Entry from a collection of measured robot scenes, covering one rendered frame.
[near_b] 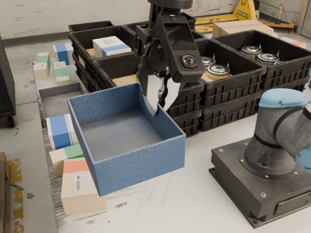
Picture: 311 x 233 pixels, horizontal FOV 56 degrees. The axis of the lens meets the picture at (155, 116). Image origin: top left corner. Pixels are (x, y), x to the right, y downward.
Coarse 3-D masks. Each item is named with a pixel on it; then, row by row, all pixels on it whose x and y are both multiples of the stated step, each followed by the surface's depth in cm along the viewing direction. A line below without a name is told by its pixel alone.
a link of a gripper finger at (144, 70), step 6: (144, 60) 47; (138, 66) 49; (144, 66) 48; (138, 72) 49; (144, 72) 48; (150, 72) 49; (138, 78) 50; (144, 78) 49; (144, 84) 50; (144, 90) 50; (144, 96) 51
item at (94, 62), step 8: (112, 56) 126; (120, 56) 126; (96, 64) 119; (104, 72) 113; (104, 80) 112; (200, 80) 107; (184, 88) 102; (192, 88) 102; (200, 88) 104; (160, 96) 98; (184, 96) 102
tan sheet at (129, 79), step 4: (128, 76) 132; (132, 76) 132; (112, 80) 129; (116, 80) 129; (120, 80) 129; (124, 80) 129; (128, 80) 129; (132, 80) 129; (136, 80) 129; (116, 84) 126; (120, 84) 126; (124, 84) 126
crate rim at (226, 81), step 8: (200, 40) 142; (208, 40) 144; (224, 48) 134; (240, 56) 127; (256, 64) 119; (248, 72) 113; (256, 72) 114; (264, 72) 116; (216, 80) 107; (224, 80) 108; (232, 80) 110; (240, 80) 112; (208, 88) 106
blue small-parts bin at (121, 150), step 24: (96, 96) 58; (120, 96) 61; (72, 120) 57; (96, 120) 61; (120, 120) 61; (144, 120) 61; (168, 120) 50; (96, 144) 55; (120, 144) 55; (144, 144) 55; (168, 144) 45; (96, 168) 42; (120, 168) 44; (144, 168) 46; (168, 168) 48
